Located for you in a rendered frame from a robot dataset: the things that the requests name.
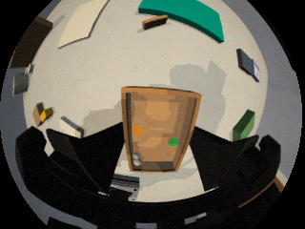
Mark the wooden ball-in-hole puzzle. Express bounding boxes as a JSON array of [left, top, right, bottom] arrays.
[[121, 86, 202, 173]]

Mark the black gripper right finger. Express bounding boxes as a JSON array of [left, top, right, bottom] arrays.
[[189, 126, 259, 192]]

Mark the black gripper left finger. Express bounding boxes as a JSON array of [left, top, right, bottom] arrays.
[[46, 121, 125, 194]]

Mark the beige mug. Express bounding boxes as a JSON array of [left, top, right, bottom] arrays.
[[12, 73, 29, 95]]

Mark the small yellow block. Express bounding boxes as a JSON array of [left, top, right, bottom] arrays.
[[40, 108, 53, 122]]

